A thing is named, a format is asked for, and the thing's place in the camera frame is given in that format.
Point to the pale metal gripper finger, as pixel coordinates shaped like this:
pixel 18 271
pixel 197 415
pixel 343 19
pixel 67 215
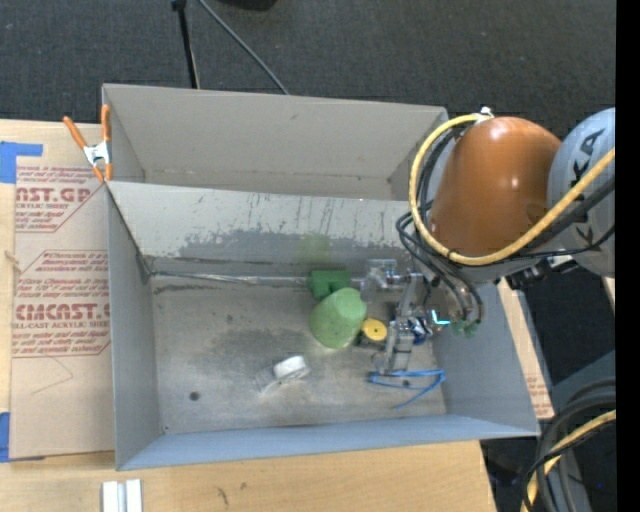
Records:
pixel 405 352
pixel 387 352

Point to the yellow round disc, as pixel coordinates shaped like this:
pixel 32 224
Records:
pixel 374 330

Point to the clear glass thing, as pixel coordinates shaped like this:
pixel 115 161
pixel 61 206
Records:
pixel 377 280

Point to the light green cup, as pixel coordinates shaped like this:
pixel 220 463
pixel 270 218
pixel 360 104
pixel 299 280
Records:
pixel 337 320

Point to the green toy block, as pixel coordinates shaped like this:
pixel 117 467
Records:
pixel 325 281

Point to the clear plastic bottle white cap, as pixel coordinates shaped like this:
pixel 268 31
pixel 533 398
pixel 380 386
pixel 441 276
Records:
pixel 290 369

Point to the grey metal bin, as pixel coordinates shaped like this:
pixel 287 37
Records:
pixel 225 340

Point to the brown cardboard board red print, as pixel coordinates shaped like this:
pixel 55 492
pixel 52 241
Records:
pixel 60 390

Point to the black cylinder on white bracket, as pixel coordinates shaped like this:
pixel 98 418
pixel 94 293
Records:
pixel 525 277

